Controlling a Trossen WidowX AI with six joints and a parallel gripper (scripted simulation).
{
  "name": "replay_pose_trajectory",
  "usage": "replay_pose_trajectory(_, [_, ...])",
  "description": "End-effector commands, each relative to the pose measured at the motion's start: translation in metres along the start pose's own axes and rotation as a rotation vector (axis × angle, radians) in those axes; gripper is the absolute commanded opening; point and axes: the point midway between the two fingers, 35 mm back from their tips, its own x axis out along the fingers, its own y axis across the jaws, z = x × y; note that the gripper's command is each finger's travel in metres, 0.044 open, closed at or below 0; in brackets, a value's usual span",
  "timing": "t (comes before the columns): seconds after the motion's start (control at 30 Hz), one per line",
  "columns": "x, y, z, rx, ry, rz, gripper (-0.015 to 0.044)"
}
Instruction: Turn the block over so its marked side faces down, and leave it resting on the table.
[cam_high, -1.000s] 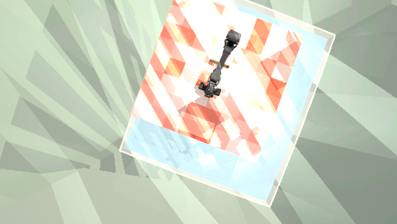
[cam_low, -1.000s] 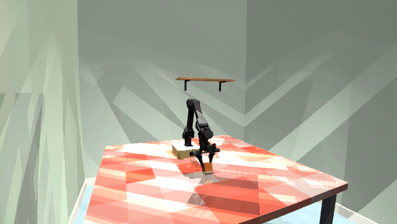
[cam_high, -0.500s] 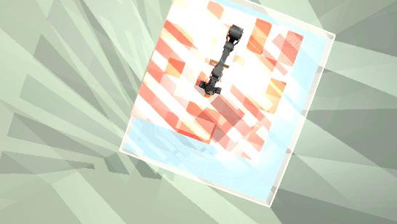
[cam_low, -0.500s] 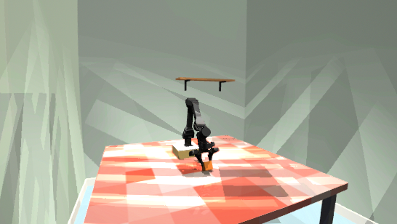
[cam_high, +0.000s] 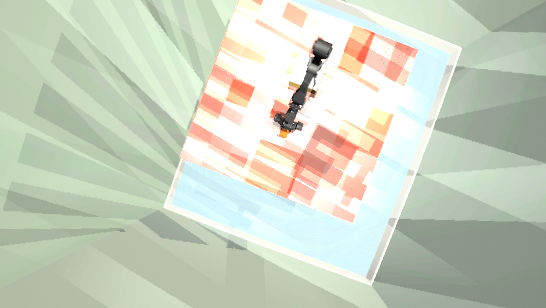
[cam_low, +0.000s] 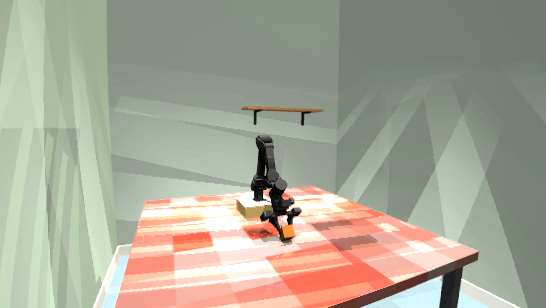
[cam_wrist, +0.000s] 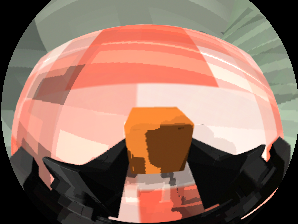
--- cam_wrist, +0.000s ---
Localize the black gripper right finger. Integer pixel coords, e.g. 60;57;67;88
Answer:
186;137;266;209

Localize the orange block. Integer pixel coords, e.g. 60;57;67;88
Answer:
125;107;194;175

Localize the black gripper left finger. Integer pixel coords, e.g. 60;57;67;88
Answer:
43;137;129;218

